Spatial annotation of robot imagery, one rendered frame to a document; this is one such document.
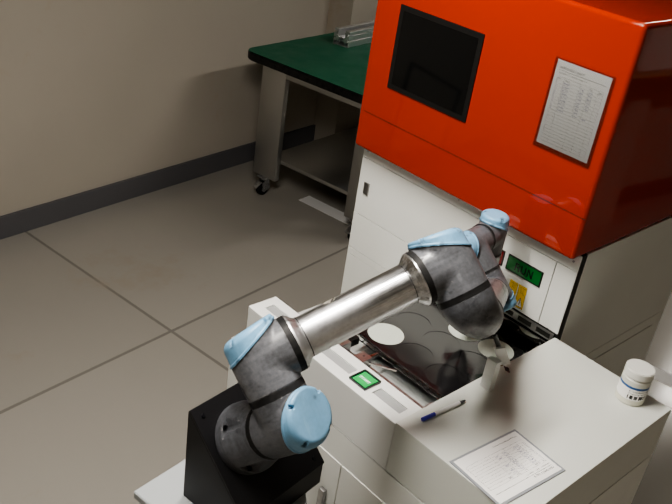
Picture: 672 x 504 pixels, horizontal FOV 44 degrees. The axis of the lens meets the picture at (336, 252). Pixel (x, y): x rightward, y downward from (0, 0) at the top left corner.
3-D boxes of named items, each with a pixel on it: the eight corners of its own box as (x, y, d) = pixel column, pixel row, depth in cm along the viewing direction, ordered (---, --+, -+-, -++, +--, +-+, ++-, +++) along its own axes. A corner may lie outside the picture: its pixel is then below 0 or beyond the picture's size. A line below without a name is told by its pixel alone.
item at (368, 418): (270, 337, 232) (275, 295, 225) (412, 454, 198) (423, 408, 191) (243, 348, 226) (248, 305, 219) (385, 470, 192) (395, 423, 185)
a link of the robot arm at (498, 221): (474, 212, 209) (490, 203, 215) (464, 250, 214) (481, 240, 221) (501, 224, 205) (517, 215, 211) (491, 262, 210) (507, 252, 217)
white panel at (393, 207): (352, 249, 282) (370, 140, 263) (547, 377, 233) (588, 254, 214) (345, 251, 280) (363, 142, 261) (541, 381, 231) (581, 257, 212)
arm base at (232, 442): (240, 490, 167) (268, 483, 160) (201, 426, 166) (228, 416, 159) (287, 448, 178) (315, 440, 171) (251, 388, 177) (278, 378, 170)
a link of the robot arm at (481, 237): (485, 273, 199) (507, 259, 207) (464, 231, 199) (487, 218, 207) (461, 283, 205) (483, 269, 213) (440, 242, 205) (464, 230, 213)
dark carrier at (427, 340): (435, 296, 249) (436, 294, 248) (527, 355, 228) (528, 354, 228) (352, 330, 227) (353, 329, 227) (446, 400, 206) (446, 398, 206)
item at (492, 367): (492, 376, 205) (505, 332, 199) (504, 384, 203) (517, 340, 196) (477, 384, 201) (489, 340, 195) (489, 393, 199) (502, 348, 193)
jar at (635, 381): (623, 385, 210) (635, 354, 205) (648, 400, 205) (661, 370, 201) (609, 394, 205) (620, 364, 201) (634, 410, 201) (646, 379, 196)
